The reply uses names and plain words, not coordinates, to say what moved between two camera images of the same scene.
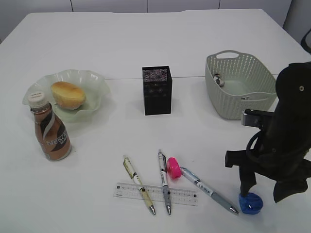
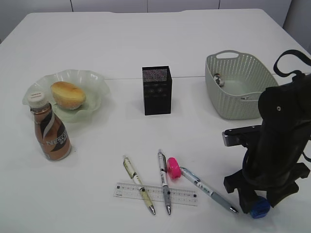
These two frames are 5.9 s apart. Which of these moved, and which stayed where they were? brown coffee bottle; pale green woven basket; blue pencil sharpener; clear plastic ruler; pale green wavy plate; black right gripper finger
Moved: black right gripper finger; blue pencil sharpener
Stayed: brown coffee bottle; clear plastic ruler; pale green woven basket; pale green wavy plate
